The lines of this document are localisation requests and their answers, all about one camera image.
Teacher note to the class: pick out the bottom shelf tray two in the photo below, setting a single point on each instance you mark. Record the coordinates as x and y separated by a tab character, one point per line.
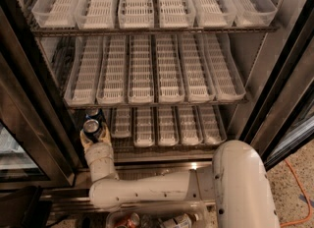
121	123

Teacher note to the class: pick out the orange can in bin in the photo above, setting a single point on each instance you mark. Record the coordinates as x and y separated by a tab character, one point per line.
129	221

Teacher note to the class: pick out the middle shelf tray three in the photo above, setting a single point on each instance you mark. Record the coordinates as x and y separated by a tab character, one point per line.
141	85

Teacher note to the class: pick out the shelf tray five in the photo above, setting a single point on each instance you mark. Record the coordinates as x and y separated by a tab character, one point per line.
197	83
215	13
189	126

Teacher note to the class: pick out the bottom shelf tray five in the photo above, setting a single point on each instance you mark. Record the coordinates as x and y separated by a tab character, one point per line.
189	126

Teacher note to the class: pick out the top wire shelf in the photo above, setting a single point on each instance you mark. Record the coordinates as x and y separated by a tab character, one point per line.
56	32

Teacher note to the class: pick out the shelf tray two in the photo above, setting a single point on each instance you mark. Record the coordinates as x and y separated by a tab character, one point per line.
96	14
121	123
112	79

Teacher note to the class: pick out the top shelf tray three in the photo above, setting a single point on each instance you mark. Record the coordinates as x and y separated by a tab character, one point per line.
136	14

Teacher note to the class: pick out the adjacent fridge glass door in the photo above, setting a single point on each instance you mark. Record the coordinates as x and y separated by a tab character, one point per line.
16	165

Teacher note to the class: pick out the white bottle in bin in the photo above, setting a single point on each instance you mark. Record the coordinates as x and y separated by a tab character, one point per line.
185	220

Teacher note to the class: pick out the middle shelf tray five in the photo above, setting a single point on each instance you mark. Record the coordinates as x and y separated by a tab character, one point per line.
197	83

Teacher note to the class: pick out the clear plastic floor bin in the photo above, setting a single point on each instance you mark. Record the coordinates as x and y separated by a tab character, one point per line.
150	213

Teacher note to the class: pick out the top shelf tray six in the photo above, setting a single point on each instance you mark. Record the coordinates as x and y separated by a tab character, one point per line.
254	13

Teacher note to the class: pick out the bottom shelf tray four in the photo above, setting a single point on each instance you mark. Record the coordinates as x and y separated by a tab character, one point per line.
167	126

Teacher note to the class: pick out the top shelf tray one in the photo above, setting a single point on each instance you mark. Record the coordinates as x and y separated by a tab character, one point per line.
56	14

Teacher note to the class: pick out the middle shelf tray two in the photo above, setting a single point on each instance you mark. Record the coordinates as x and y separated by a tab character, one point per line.
112	79

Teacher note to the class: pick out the wire shelf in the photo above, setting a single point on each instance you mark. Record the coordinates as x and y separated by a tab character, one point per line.
60	52
127	144
56	32

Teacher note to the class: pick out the middle wire shelf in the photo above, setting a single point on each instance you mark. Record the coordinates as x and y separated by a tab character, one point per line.
60	52

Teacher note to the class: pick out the top shelf tray five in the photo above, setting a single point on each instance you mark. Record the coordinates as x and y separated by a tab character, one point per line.
215	13

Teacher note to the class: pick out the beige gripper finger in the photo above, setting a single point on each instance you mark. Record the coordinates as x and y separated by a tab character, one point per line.
85	141
105	136

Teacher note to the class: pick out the bottom shelf tray six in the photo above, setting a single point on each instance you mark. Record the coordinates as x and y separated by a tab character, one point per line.
212	126

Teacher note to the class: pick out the shelf tray six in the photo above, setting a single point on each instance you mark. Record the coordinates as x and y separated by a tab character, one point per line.
222	67
254	13
212	126

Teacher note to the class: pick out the middle shelf tray four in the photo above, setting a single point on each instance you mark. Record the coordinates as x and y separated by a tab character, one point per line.
169	74

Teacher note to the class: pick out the bottom wire shelf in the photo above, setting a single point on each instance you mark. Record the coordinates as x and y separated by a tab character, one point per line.
127	144

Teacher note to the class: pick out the shelf tray three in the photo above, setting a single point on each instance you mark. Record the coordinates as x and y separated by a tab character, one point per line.
136	14
141	85
143	127

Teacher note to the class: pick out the fridge glass door right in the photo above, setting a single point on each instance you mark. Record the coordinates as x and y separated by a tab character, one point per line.
280	87

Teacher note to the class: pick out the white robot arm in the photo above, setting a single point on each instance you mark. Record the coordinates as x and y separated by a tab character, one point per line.
236	180

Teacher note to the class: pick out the blue pepsi can rear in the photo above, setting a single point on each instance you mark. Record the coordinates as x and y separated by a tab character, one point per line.
96	114

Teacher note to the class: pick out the middle shelf tray one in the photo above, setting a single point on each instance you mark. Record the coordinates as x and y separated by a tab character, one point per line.
84	75

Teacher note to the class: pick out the top shelf tray two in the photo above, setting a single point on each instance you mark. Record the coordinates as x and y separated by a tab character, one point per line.
96	14

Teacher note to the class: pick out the shelf tray four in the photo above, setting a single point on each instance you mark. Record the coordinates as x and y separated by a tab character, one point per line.
167	126
169	74
176	14

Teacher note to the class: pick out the top shelf tray four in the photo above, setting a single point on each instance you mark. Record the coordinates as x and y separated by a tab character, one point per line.
176	14

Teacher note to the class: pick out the shelf tray one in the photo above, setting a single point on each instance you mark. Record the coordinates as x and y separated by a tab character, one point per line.
84	75
56	14
107	116

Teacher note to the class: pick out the middle shelf tray six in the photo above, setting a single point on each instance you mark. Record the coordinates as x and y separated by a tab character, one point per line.
222	67

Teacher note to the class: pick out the blue pepsi can front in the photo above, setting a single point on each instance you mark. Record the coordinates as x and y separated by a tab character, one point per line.
92	129

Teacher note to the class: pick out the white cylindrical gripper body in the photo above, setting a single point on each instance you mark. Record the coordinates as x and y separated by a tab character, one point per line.
96	150

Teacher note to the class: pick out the bottom shelf tray three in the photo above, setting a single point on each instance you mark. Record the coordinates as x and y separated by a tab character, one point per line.
143	127

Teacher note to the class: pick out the bottom shelf tray one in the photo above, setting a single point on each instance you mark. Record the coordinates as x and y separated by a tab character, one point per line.
107	116

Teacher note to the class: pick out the blue pepsi can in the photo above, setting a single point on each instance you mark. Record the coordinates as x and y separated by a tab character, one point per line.
92	129
96	114

